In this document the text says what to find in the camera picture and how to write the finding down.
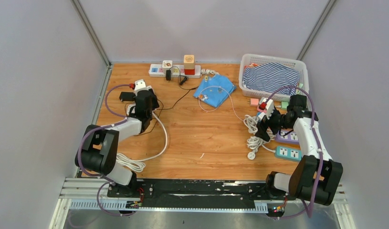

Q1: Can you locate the pink small charger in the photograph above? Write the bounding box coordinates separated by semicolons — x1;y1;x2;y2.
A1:
249;98;259;107

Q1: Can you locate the green small charger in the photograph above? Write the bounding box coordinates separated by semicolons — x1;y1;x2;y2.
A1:
280;101;289;111

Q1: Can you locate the thin pink white cable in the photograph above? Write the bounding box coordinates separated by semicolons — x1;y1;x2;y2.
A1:
198;85;245;122

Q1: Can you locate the white square plug adapter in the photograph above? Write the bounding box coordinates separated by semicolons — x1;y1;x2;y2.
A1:
126;104;136;116

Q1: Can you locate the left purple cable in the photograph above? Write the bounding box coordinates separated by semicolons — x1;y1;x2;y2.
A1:
77;83;136;218

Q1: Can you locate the white coiled cable bundle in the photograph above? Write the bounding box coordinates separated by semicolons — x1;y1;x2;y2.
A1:
243;114;277;161

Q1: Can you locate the white back power strip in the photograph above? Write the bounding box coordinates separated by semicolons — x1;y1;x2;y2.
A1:
148;63;202;78

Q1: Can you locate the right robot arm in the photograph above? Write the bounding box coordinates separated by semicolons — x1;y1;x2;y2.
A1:
255;94;343;206

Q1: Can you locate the black power adapter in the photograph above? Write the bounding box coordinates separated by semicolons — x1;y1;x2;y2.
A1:
119;92;136;102

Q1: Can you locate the teal power strip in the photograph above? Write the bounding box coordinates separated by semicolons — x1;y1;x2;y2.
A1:
274;146;303;162

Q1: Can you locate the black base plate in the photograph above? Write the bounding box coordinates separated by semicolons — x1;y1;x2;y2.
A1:
106;178;297;219

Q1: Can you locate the white power strip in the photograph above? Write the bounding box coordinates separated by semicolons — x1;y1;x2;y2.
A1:
148;63;202;78
116;113;169;173

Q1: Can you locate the blue striped cloth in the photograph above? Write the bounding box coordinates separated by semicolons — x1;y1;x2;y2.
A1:
242;62;301;95

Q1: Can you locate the small black charger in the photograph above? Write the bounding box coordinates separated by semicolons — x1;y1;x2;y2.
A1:
165;70;172;81

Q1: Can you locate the wooden block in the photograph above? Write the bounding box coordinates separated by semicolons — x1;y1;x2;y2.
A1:
183;54;196;75

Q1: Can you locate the white plastic basket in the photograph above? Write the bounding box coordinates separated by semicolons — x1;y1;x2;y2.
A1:
239;53;310;98

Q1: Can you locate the purple power strip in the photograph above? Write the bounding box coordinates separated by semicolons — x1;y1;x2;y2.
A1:
275;129;299;145

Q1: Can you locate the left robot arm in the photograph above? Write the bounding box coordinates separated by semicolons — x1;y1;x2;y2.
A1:
74;89;159;197

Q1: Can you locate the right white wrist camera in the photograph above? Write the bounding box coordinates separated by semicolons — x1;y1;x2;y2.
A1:
258;98;274;119

